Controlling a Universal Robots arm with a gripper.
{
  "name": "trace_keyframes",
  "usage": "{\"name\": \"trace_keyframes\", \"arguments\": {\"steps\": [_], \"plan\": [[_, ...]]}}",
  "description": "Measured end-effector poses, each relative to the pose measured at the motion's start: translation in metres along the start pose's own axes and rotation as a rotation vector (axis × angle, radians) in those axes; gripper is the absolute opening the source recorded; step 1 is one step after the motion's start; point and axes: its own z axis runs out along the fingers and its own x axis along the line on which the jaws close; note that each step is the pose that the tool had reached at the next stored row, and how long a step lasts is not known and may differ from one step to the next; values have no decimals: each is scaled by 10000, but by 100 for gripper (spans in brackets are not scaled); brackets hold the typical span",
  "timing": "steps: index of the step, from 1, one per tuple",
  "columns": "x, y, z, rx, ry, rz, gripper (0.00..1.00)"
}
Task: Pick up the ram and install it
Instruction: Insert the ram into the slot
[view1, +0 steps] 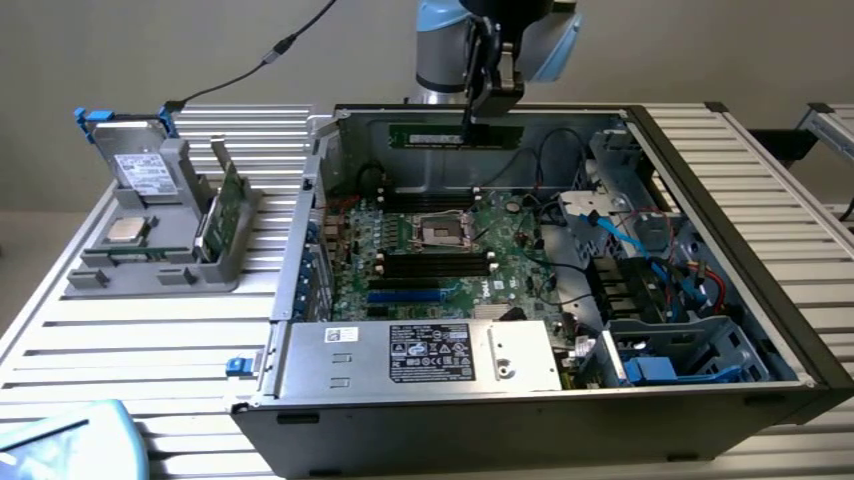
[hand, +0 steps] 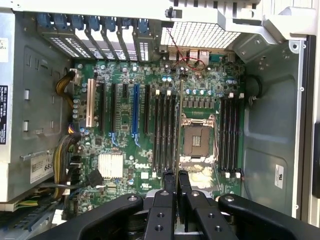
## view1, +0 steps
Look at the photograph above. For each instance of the silver chipset heatsink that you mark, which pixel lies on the silver chipset heatsink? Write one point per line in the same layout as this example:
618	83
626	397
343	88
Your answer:
490	313

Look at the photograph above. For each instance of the silver hard disk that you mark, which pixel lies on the silver hard disk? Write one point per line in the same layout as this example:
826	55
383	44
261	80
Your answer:
137	150

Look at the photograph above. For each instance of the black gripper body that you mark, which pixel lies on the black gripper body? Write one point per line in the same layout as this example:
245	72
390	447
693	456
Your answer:
508	7

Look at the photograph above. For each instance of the black open PC case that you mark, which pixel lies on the black open PC case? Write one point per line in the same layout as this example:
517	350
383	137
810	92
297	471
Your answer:
468	435

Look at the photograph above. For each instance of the silver CPU chip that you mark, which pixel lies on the silver CPU chip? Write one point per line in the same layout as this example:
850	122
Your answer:
126	230

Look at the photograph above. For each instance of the CPU socket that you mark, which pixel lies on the CPU socket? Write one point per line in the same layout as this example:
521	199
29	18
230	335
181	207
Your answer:
441	232

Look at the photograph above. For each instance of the black fan shroud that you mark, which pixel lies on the black fan shroud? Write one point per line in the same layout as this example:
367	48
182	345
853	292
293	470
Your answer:
628	290

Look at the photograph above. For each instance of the green graphics card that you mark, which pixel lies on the green graphics card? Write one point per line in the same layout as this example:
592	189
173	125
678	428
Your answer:
223	215

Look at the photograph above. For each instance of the black RAM slot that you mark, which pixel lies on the black RAM slot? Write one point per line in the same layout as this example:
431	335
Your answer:
430	207
437	267
430	196
430	202
437	274
437	261
437	255
430	190

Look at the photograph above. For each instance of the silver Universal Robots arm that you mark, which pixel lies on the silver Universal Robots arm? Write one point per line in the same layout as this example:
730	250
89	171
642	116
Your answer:
437	50

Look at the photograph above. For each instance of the green motherboard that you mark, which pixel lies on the green motherboard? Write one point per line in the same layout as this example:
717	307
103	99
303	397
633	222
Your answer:
514	250

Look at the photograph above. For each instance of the blue disk bracket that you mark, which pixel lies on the blue disk bracket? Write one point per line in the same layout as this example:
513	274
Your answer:
101	116

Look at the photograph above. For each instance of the black expansion slot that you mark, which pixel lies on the black expansion slot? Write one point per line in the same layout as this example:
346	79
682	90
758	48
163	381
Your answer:
403	284

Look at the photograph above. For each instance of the light blue robot joint cap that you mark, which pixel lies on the light blue robot joint cap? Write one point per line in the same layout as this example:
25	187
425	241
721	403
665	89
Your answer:
74	445

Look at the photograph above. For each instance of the green RAM stick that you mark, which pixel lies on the green RAM stick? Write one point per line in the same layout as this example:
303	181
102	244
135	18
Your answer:
427	136

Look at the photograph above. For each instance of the blue case latch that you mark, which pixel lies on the blue case latch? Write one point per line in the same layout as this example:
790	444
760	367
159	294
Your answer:
242	365

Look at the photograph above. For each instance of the grey parts rack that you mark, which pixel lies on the grey parts rack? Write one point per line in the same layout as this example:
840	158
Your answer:
201	280

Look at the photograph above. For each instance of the metal slat side table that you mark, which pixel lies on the metal slat side table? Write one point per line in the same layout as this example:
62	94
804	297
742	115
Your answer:
830	127

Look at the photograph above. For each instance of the grey metal disk bay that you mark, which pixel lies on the grey metal disk bay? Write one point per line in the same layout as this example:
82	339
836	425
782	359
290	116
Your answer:
621	165

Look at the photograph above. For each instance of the blue expansion slot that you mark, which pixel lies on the blue expansion slot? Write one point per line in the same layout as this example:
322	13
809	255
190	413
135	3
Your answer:
403	296

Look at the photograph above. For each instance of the silver power supply unit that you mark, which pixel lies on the silver power supply unit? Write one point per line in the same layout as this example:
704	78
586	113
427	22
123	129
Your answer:
361	360

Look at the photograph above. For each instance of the grey drive cage blue tabs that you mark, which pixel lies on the grey drive cage blue tabs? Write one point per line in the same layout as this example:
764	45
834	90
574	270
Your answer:
694	345

